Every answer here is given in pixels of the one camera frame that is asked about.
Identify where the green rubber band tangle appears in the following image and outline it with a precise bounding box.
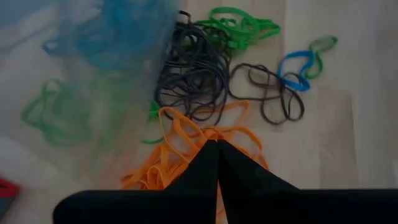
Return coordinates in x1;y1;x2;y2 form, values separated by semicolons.
20;77;128;149
194;6;282;52

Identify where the orange rubber band tangle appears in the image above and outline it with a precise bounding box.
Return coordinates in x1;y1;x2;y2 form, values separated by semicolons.
120;124;271;224

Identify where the dark grey rubber band tangle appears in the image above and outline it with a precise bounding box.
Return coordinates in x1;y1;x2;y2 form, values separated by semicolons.
154;11;233;123

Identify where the blue rubber band tangle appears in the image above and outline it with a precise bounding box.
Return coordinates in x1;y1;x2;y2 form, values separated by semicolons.
41;0;177;71

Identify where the clear plastic zipper bag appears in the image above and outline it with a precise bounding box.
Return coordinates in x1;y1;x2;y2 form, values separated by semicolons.
0;0;183;187

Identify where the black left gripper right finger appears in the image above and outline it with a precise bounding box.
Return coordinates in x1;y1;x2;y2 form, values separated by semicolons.
217;139;398;224

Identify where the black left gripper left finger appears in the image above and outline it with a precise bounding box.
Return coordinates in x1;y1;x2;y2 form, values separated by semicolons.
52;139;220;224

